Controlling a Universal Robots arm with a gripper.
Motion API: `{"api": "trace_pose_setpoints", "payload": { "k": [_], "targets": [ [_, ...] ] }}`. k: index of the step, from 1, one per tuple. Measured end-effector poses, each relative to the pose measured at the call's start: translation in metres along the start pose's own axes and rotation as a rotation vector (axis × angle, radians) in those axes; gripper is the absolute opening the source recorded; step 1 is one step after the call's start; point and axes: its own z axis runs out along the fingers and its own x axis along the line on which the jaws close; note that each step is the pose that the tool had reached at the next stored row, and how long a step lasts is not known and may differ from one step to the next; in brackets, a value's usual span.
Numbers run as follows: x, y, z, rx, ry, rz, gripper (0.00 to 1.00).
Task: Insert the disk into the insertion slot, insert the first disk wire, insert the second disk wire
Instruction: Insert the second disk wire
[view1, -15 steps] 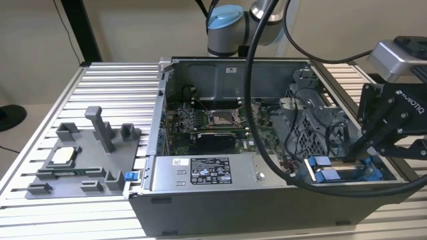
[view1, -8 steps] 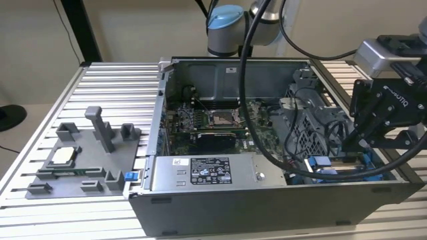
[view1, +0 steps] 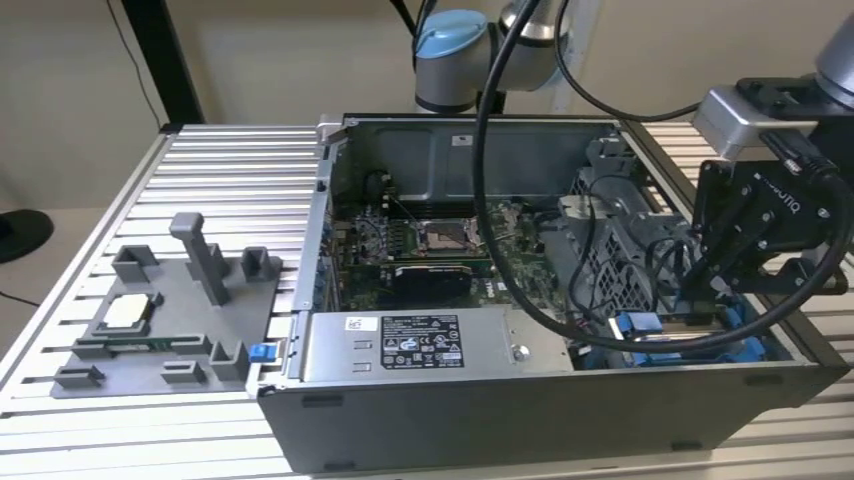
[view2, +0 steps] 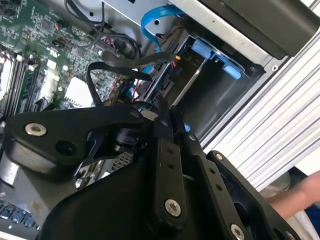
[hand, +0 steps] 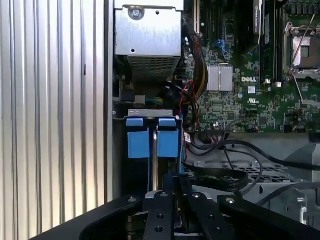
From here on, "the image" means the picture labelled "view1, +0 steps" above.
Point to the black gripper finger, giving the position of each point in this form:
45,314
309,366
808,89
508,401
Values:
788,280
724,260

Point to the grey disk bay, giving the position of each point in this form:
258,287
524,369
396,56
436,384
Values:
777,350

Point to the black RAM slot bank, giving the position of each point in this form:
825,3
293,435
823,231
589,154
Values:
434,204

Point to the grey perforated drive cage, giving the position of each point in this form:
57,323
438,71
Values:
621,260

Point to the green motherboard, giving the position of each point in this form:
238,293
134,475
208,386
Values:
528,260

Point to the CPU socket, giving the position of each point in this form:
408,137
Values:
444,237

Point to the black graphics card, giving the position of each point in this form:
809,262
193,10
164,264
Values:
430,287

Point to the thin locking lever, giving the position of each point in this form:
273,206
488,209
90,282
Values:
405,208

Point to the grey open PC case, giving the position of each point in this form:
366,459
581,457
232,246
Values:
468,425

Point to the silver board heatsink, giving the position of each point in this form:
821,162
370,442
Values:
372,235

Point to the silver power supply unit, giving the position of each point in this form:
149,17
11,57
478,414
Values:
334,350

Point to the blue case latch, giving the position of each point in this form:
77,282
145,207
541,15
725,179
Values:
262,352

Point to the grey parts rack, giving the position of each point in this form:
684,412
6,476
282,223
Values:
174,280

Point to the green RAM stick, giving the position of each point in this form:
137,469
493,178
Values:
161,343

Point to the silver CPU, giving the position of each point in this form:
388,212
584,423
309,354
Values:
129,310

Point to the black round base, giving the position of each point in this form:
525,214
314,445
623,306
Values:
23,235

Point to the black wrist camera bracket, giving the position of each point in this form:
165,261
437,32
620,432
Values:
711,195

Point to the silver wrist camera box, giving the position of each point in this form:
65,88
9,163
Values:
735,127

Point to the black upright post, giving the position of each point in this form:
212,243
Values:
161,60

